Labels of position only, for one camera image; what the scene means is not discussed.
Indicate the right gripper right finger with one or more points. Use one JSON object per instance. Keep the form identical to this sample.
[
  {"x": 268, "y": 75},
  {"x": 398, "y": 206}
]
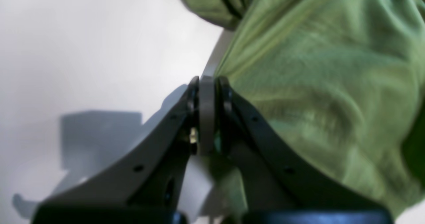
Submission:
[{"x": 280, "y": 187}]

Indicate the green t-shirt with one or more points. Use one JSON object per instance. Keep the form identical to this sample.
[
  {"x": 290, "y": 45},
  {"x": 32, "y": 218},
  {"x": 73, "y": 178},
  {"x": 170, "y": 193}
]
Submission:
[{"x": 341, "y": 81}]

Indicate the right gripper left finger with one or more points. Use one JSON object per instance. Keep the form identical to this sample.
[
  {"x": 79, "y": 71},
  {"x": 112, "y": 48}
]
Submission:
[{"x": 141, "y": 188}]

